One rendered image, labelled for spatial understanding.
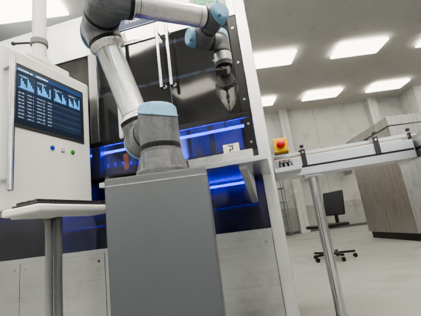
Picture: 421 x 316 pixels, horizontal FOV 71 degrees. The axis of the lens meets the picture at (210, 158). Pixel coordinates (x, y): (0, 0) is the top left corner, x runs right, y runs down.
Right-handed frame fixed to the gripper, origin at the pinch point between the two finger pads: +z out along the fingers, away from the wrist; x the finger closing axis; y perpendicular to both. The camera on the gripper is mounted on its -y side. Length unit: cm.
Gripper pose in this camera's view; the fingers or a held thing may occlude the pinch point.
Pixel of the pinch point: (229, 106)
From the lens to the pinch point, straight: 119.2
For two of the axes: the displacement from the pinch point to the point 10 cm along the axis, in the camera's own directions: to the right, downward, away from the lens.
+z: 1.3, 9.7, -2.2
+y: 2.3, 1.9, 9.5
